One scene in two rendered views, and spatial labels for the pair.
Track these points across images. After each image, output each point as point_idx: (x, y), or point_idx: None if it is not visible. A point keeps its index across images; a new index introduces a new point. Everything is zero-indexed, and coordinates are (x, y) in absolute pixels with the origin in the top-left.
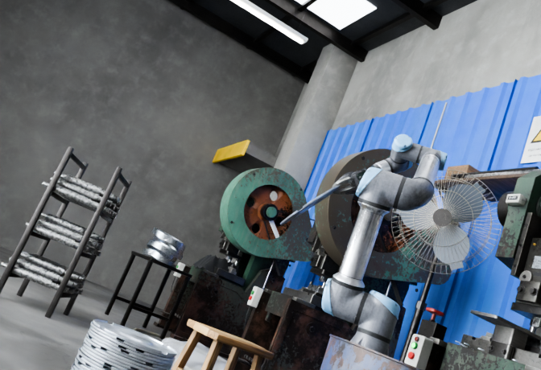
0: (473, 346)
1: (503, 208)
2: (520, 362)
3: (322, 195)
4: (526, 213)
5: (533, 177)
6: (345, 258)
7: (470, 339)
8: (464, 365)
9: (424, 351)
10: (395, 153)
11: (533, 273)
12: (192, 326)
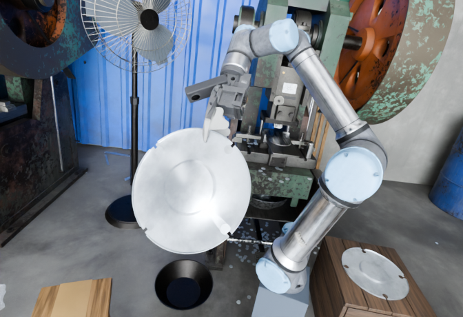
0: (249, 158)
1: None
2: (290, 165)
3: (250, 192)
4: None
5: (285, 6)
6: (305, 251)
7: (245, 154)
8: (261, 182)
9: None
10: (274, 52)
11: (283, 97)
12: None
